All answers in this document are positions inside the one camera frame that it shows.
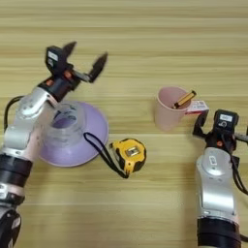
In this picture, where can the small red white box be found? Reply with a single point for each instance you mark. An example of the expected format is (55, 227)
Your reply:
(198, 106)

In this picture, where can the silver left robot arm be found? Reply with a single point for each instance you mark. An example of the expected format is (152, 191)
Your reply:
(25, 129)

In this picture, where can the purple plate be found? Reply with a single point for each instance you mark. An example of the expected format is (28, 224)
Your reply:
(95, 126)

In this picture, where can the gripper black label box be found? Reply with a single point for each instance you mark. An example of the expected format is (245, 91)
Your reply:
(226, 119)
(55, 61)

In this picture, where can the pink cup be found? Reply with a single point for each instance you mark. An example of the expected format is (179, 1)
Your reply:
(164, 119)

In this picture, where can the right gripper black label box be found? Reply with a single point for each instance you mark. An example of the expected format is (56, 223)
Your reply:
(226, 119)

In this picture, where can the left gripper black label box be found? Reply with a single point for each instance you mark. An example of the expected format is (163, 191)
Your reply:
(55, 61)

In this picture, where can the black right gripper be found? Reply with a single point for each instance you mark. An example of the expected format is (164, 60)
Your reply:
(221, 140)

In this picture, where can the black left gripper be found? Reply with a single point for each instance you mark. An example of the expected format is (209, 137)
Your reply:
(59, 87)

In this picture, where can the clear tape roll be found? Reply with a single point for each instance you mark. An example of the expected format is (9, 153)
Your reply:
(64, 137)

